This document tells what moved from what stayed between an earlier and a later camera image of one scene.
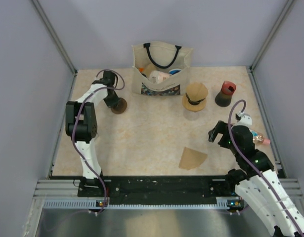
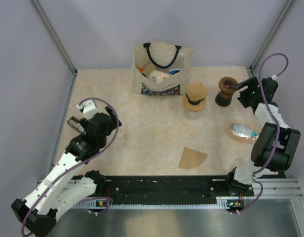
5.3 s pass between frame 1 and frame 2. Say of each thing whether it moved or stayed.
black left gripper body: moved
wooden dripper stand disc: stayed
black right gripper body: moved
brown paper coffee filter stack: stayed
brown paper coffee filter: stayed
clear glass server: stayed
